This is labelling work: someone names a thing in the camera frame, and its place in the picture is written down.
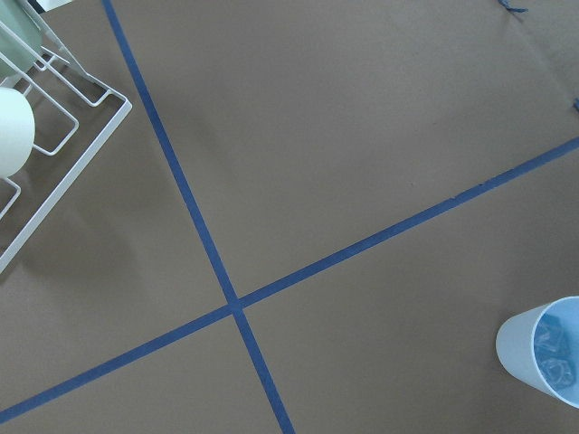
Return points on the green cup in rack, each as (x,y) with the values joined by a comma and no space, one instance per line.
(20,23)

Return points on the white cup in rack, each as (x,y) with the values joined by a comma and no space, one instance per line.
(17,131)

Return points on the white wire dish rack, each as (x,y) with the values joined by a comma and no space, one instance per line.
(75,113)

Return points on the light blue plastic cup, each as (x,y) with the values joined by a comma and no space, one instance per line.
(539,347)

